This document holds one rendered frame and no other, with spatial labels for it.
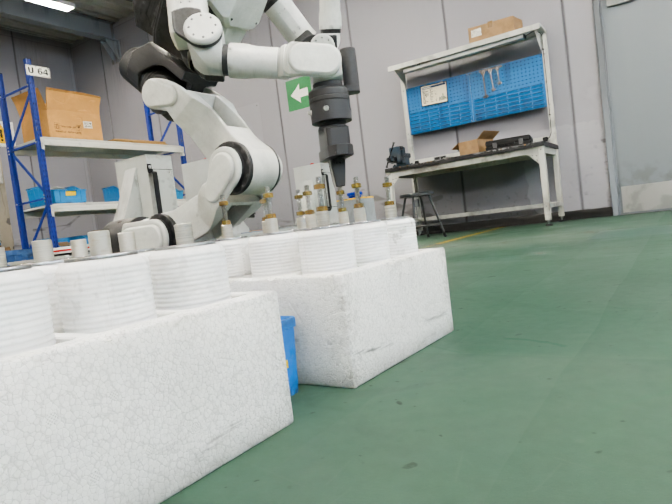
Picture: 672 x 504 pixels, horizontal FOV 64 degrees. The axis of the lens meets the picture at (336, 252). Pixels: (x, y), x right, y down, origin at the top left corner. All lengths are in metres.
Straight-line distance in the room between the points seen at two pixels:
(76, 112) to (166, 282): 5.83
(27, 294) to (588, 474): 0.53
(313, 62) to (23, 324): 0.82
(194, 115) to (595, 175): 4.85
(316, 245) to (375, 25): 6.16
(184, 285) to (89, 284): 0.12
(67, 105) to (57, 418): 5.96
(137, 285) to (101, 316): 0.05
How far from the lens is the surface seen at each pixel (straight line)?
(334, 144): 1.15
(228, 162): 1.43
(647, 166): 5.91
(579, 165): 5.98
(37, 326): 0.56
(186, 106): 1.58
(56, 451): 0.55
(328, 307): 0.85
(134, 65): 1.78
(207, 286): 0.68
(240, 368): 0.67
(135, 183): 3.48
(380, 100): 6.75
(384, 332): 0.93
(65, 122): 6.36
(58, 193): 6.12
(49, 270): 0.70
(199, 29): 1.23
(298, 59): 1.18
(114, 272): 0.60
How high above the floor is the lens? 0.26
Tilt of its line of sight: 3 degrees down
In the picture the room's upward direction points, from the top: 7 degrees counter-clockwise
